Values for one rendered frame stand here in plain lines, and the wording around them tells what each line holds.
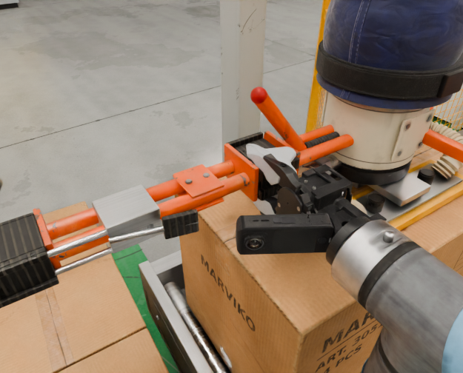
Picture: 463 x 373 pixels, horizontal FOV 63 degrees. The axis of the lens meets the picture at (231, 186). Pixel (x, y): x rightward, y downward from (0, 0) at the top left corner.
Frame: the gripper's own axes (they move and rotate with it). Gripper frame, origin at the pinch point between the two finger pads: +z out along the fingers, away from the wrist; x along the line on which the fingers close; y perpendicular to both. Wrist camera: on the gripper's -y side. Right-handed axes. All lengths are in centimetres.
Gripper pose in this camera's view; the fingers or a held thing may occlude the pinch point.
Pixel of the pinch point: (247, 170)
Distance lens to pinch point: 57.1
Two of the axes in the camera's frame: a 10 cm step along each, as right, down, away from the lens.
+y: 8.5, -3.2, 4.2
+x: 0.0, -7.9, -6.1
